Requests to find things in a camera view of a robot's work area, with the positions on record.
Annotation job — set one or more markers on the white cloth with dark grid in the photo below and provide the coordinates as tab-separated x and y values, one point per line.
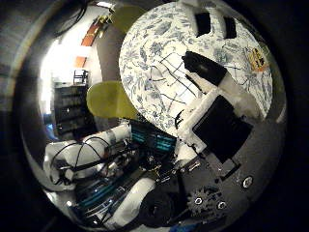
170	83

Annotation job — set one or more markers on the blue floral tablecloth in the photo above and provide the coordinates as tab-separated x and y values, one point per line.
145	48

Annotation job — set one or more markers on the yellow plastic chair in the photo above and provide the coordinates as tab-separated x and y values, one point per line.
128	17
109	100

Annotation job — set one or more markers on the small black chair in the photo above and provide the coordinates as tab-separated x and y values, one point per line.
80	76

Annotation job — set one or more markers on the black shelf unit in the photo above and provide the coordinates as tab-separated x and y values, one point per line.
69	109

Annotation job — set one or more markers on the orange wall panel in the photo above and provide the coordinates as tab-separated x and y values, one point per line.
90	35

